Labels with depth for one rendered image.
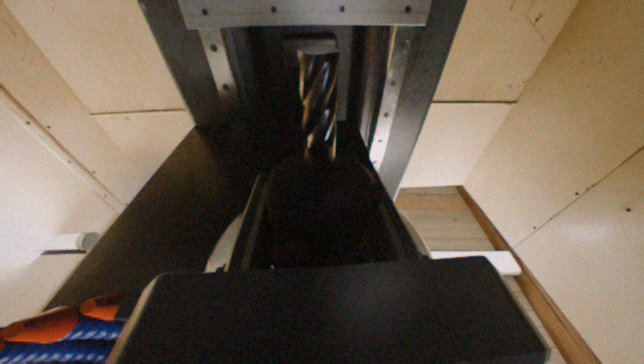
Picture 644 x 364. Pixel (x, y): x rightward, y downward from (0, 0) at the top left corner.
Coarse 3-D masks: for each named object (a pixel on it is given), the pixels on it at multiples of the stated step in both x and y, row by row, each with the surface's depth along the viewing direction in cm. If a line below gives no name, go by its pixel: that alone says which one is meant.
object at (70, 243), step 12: (24, 240) 60; (36, 240) 60; (48, 240) 60; (60, 240) 60; (72, 240) 60; (84, 240) 60; (96, 240) 63; (36, 252) 64; (48, 252) 64; (60, 252) 65; (72, 252) 65; (84, 252) 66
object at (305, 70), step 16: (304, 48) 5; (320, 48) 5; (304, 64) 5; (320, 64) 5; (336, 64) 5; (304, 80) 5; (320, 80) 5; (336, 80) 6; (304, 96) 6; (320, 96) 5; (336, 96) 6; (304, 112) 6; (320, 112) 6; (304, 128) 6; (320, 128) 6; (304, 144) 7; (320, 144) 7; (320, 160) 7; (320, 176) 8
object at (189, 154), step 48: (192, 144) 45; (240, 144) 45; (288, 144) 45; (336, 144) 45; (144, 192) 34; (192, 192) 34; (240, 192) 34; (144, 240) 27; (192, 240) 27; (96, 288) 22; (144, 288) 23
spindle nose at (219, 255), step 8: (240, 216) 16; (232, 224) 15; (408, 224) 15; (224, 232) 15; (232, 232) 15; (416, 232) 14; (224, 240) 14; (232, 240) 14; (416, 240) 14; (424, 240) 14; (216, 248) 14; (224, 248) 14; (424, 248) 14; (216, 256) 13; (224, 256) 13; (432, 256) 14; (208, 264) 13; (216, 264) 13
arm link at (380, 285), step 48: (192, 288) 5; (240, 288) 5; (288, 288) 5; (336, 288) 5; (384, 288) 5; (432, 288) 5; (480, 288) 5; (144, 336) 4; (192, 336) 4; (240, 336) 4; (288, 336) 4; (336, 336) 4; (384, 336) 4; (432, 336) 4; (480, 336) 4; (528, 336) 4
